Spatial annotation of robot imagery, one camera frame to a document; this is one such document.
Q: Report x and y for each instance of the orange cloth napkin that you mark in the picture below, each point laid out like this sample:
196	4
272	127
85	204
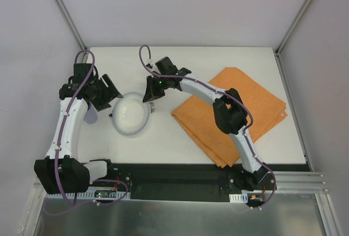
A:
210	125

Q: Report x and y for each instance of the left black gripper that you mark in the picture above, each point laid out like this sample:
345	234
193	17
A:
104	94

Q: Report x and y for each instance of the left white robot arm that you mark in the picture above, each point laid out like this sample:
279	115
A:
60	169

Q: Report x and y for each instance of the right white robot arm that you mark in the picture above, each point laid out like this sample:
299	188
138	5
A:
230	114

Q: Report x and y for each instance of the white blue-rimmed plate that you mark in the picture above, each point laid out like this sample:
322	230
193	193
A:
130	115

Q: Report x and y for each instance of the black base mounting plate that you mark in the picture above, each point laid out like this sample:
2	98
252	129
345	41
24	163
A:
175	182

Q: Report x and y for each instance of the lilac plastic cup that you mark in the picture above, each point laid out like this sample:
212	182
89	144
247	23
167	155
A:
91	115

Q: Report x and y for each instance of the aluminium frame post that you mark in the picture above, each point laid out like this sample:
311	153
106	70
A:
70	23
300	15

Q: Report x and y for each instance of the left aluminium frame post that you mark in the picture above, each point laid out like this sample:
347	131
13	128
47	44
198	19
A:
70	23

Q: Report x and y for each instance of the silver fork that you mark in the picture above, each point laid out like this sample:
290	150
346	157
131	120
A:
152	106

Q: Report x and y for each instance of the right aluminium frame post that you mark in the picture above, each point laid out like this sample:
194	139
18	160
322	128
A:
300	15

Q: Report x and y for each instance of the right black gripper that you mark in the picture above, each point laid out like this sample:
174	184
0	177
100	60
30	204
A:
154	88

